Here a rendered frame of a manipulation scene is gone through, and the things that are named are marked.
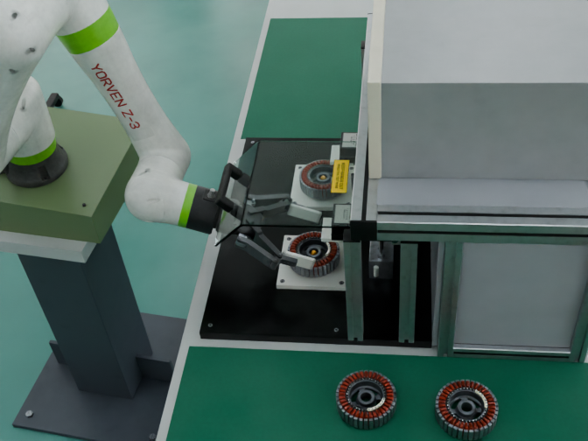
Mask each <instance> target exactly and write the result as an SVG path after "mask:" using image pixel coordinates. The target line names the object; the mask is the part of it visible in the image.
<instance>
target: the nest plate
mask: <svg viewBox="0 0 588 441"><path fill-rule="evenodd" d="M295 237H298V236H297V235H285V236H284V238H283V249H282V253H283V250H286V251H288V247H289V245H290V243H291V241H292V240H293V239H294V238H295ZM294 240H295V239H294ZM338 244H339V254H340V260H339V265H338V267H336V269H334V270H333V272H331V273H330V274H326V276H321V277H319V275H318V277H315V276H314V277H305V276H302V275H301V276H300V275H299V274H298V273H296V272H295V270H294V271H293V270H292V268H291V266H289V265H285V264H281V263H280V265H279V271H278V276H277V281H276V288H277V289H293V290H321V291H345V290H346V283H345V265H344V249H343V242H338Z"/></svg>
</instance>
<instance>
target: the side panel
mask: <svg viewBox="0 0 588 441"><path fill-rule="evenodd" d="M587 351H588V245H559V244H522V243H484V242H448V241H445V242H444V263H443V275H442V288H441V300H440V312H439V324H438V336H437V356H440V357H443V355H444V354H447V357H461V358H482V359H503V360H525V361H566V362H575V360H578V362H585V357H586V355H587Z"/></svg>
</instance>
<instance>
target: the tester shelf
mask: <svg viewBox="0 0 588 441"><path fill-rule="evenodd" d="M372 17H373V13H368V14H367V34H366V44H365V54H364V65H363V75H362V85H361V95H360V115H359V125H358V136H357V146H356V156H355V167H354V177H353V197H352V207H351V217H350V235H351V240H355V241H411V242H484V243H522V244H559V245H588V180H563V179H497V178H369V171H368V62H369V51H370V40H371V29H372Z"/></svg>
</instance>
